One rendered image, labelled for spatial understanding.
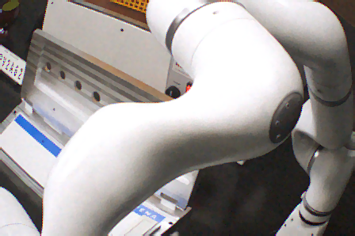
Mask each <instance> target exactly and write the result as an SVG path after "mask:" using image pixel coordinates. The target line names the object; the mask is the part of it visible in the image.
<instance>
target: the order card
mask: <svg viewBox="0 0 355 236"><path fill-rule="evenodd" d="M25 66H26V62H25V61H23V60H22V59H20V58H19V57H18V56H16V55H15V54H13V53H12V52H10V51H9V50H8V49H6V48H4V47H3V46H2V45H0V69H1V70H2V71H4V72H5V73H6V74H8V75H9V76H10V77H11V78H13V80H15V82H17V83H19V84H20V85H22V82H23V77H24V72H25Z"/></svg>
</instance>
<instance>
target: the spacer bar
mask: <svg viewBox="0 0 355 236"><path fill-rule="evenodd" d="M157 224H158V222H156V221H155V220H153V219H150V217H148V216H146V215H142V216H141V217H140V218H139V219H137V220H136V221H135V222H134V223H133V224H132V225H130V226H129V227H128V228H127V229H125V230H124V231H123V232H122V233H120V234H119V235H118V236H143V235H144V234H146V233H147V232H148V231H149V230H150V229H151V228H153V227H154V226H155V225H157Z"/></svg>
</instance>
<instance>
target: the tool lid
mask: <svg viewBox="0 0 355 236"><path fill-rule="evenodd" d="M47 62H49V63H50V64H51V70H48V69H47ZM61 71H64V74H65V80H63V79H62V78H61V76H60V73H61ZM76 81H79V82H81V85H82V89H77V86H76V85H75V84H76ZM94 91H96V92H98V94H99V95H100V98H101V100H100V101H96V100H95V99H94ZM21 98H22V99H24V100H25V99H26V98H28V99H29V100H30V101H31V102H32V107H33V108H34V109H35V110H36V111H38V112H40V114H41V115H43V116H44V121H45V122H46V123H47V124H48V125H49V126H50V127H52V128H54V129H55V130H56V131H57V132H58V133H60V134H61V135H63V132H65V133H66V134H67V135H68V136H70V137H72V135H74V134H75V133H76V132H77V130H78V129H79V128H80V127H81V126H82V125H83V124H84V123H85V122H86V121H87V119H88V118H89V117H90V116H91V115H92V114H94V113H95V112H96V111H97V110H99V109H100V108H102V107H105V106H106V105H113V104H119V103H128V102H135V103H163V102H167V101H173V100H175V99H173V98H172V97H168V96H166V95H165V94H164V93H161V92H159V90H158V89H156V88H154V87H153V88H152V87H150V86H149V85H147V84H145V83H143V82H141V81H140V80H138V79H136V78H134V77H132V76H131V75H130V76H129V75H128V74H126V73H124V72H123V71H121V70H118V69H116V68H115V67H112V66H110V65H109V64H106V63H105V62H103V61H101V60H100V59H97V58H95V57H93V56H92V55H89V54H88V53H85V52H84V51H82V50H79V49H77V48H75V47H74V46H71V45H69V44H67V42H66V43H65V42H64V41H61V40H59V39H58V38H56V37H54V36H52V35H51V34H50V35H49V34H48V33H46V32H44V31H43V30H39V29H37V30H35V31H34V32H33V35H32V40H31V44H30V48H29V53H28V56H27V61H26V66H25V72H24V77H23V82H22V87H21ZM203 171H204V168H203V169H198V170H194V171H192V172H189V173H186V174H184V175H182V176H180V177H178V178H177V179H175V180H173V181H171V182H170V183H168V184H166V185H165V186H163V187H162V188H160V189H159V190H158V191H157V192H156V194H158V195H162V194H165V195H167V196H170V197H172V198H173V199H175V200H177V205H179V206H181V207H184V208H187V207H188V206H189V205H190V204H191V202H192V200H193V197H194V195H195V193H196V190H197V186H198V183H199V180H200V176H201V174H202V172H203Z"/></svg>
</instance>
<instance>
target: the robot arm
mask: <svg viewBox="0 0 355 236"><path fill-rule="evenodd" d="M146 19H147V25H148V26H149V28H150V31H151V33H152V34H153V35H154V37H155V38H156V39H157V41H158V42H159V43H160V44H161V45H162V47H164V49H165V50H166V51H167V52H168V53H169V54H170V55H171V56H172V57H173V58H174V60H175V61H176V62H177V63H178V64H179V65H180V66H181V67H182V68H183V70H184V71H185V72H186V73H187V74H188V76H190V77H191V78H192V79H193V81H194V83H193V85H192V87H191V88H190V90H189V91H188V92H187V93H185V94H184V95H183V96H181V97H179V98H178V99H176V100H173V101H167V102H163V103H135V102H128V103H119V104H113V105H106V106H105V107H102V108H100V109H99V110H97V111H96V112H95V113H94V114H92V115H91V116H90V117H89V118H88V119H87V121H86V122H85V123H84V124H83V125H82V126H81V127H80V128H79V129H78V130H77V132H76V133H75V134H74V135H72V137H71V139H70V140H69V141H68V142H67V144H66V146H65V147H64V148H63V149H62V150H61V152H60V153H59V156H57V158H56V160H55V161H54V163H53V165H52V167H51V168H50V170H49V174H48V176H47V179H46V182H45V185H44V194H43V196H44V197H43V229H42V232H41V233H42V234H41V235H40V233H39V231H38V230H37V228H36V227H35V226H34V224H33V222H32V221H31V219H30V218H29V216H28V214H27V213H26V211H25V210H24V208H23V207H22V206H21V204H20V203H19V202H18V201H17V200H16V198H15V197H14V196H13V195H12V194H11V193H10V192H9V191H7V190H6V189H4V188H2V187H0V236H108V234H109V232H111V230H113V228H114V227H115V226H116V225H117V224H118V223H120V222H121V221H122V220H123V219H124V218H125V217H127V216H128V215H129V214H130V213H131V212H132V211H134V210H135V209H136V208H137V207H138V206H139V205H141V204H142V203H144V202H145V201H146V200H147V199H148V198H149V197H150V196H152V195H154V194H155V193H156V192H157V191H158V190H159V189H160V188H162V187H163V186H165V185H166V184H168V183H170V182H171V181H173V180H175V179H177V178H178V177H180V176H182V175H184V174H186V173H189V172H192V171H194V170H198V169H203V168H206V167H210V166H219V165H222V164H224V163H229V162H238V161H245V160H250V159H252V158H257V157H260V156H262V155H265V154H268V153H269V152H270V151H271V150H272V149H274V148H276V147H277V146H279V145H280V144H281V143H282V142H284V141H285V140H286V139H287V138H288V137H289V135H290V134H291V133H292V146H293V148H292V149H293V151H294V152H293V153H294V155H295V157H296V160H297V161H298V163H299V164H300V166H301V167H303V169H304V171H306V173H308V174H309V176H310V180H311V183H310V185H309V188H308V190H307V192H304V194H303V195H302V196H301V198H302V199H303V200H302V202H301V204H299V205H298V206H297V207H296V209H295V210H294V211H293V213H292V214H291V215H290V216H289V217H288V219H287V220H286V221H285V223H284V224H283V226H282V227H281V228H280V229H279V230H275V231H273V232H271V233H270V234H268V236H323V233H324V231H325V229H326V227H327V224H328V222H329V218H330V217H331V215H332V213H333V212H334V209H335V208H336V206H337V204H338V202H339V200H340V198H341V197H342V193H343V192H344V191H345V187H346V186H347V184H348V182H349V179H350V177H351V176H352V173H353V171H354V168H355V133H354V132H353V122H354V99H353V79H352V71H351V66H350V59H349V50H348V44H347V40H346V36H345V32H344V29H343V27H342V25H341V23H340V21H339V20H338V19H337V17H336V16H335V14H334V13H333V12H332V11H331V10H329V8H327V7H326V6H324V5H323V4H321V3H319V2H313V1H310V0H150V1H149V2H148V4H147V12H146ZM294 62H296V63H298V64H300V65H303V67H304V70H305V74H306V78H307V85H308V90H309V95H310V99H309V100H307V102H306V103H305V104H304V103H303V99H304V96H303V83H302V78H301V77H300V73H299V71H298V69H297V67H296V65H295V63H294Z"/></svg>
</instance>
